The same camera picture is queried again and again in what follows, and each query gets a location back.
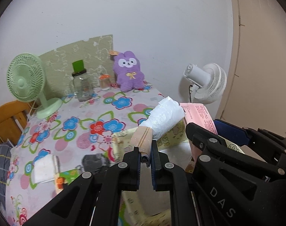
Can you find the pink printed packet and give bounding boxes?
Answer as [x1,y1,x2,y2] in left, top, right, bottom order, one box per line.
[180,103,218,173]

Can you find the green orange tissue pack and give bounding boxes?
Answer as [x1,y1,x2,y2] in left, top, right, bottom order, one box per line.
[54,169,81,191]

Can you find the grey drawstring pouch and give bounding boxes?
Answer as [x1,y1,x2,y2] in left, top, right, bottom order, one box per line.
[82,153,110,174]

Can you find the yellow cartoon storage box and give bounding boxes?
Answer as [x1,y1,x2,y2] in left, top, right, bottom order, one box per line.
[111,119,241,225]

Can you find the white bag with beige band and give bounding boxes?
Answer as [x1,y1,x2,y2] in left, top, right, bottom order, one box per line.
[130,96,184,159]

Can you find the white pad pack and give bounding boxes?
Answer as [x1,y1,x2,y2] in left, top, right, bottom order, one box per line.
[33,154,59,184]

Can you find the beige door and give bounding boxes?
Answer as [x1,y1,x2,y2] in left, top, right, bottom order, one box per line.
[217,0,286,137]

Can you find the white standing fan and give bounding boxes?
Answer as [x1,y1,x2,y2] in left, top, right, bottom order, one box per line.
[184,63,227,105]

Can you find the floral tablecloth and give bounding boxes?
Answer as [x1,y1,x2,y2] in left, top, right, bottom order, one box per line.
[5,83,164,225]

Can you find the grey plaid blanket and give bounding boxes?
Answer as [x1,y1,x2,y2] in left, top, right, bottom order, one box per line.
[0,142,12,216]

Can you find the purple bunny plush toy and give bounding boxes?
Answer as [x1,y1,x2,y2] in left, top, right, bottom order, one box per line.
[113,51,144,92]

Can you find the cotton swab jar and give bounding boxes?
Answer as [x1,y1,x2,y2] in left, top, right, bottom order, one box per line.
[99,74,111,90]

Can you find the glass mason jar mug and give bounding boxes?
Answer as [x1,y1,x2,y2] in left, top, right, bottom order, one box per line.
[70,60,93,102]

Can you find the green patterned cardboard panel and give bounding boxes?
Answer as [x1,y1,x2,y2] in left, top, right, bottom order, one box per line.
[39,35,115,99]

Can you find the green desk fan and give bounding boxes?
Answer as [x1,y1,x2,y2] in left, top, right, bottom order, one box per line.
[6,53,62,119]

